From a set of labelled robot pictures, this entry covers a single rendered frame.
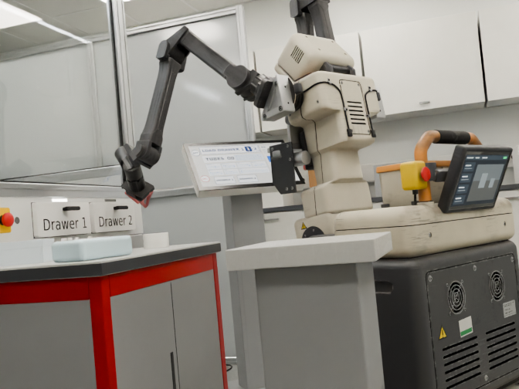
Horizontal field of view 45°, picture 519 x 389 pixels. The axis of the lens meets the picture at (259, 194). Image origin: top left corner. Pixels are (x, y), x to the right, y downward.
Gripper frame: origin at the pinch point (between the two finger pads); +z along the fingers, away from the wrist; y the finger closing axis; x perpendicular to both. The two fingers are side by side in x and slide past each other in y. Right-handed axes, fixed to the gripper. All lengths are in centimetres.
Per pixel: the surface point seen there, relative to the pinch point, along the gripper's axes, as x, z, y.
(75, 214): -19.3, -5.6, -11.9
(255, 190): 58, 44, 5
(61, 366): -69, -52, 55
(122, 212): 1.5, 17.0, -16.1
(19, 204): -35.1, -25.9, -11.8
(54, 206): -25.1, -15.4, -11.8
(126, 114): 33, 1, -40
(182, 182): 82, 103, -68
